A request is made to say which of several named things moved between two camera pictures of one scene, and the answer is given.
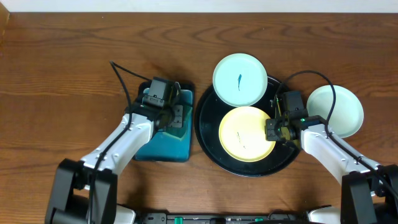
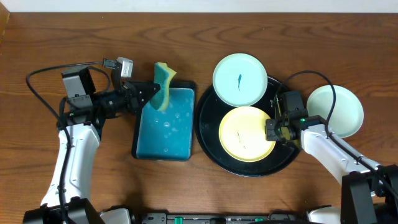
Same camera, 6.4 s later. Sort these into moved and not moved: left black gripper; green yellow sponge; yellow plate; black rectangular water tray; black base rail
Moved: left black gripper; green yellow sponge
Not moved: black rectangular water tray; yellow plate; black base rail
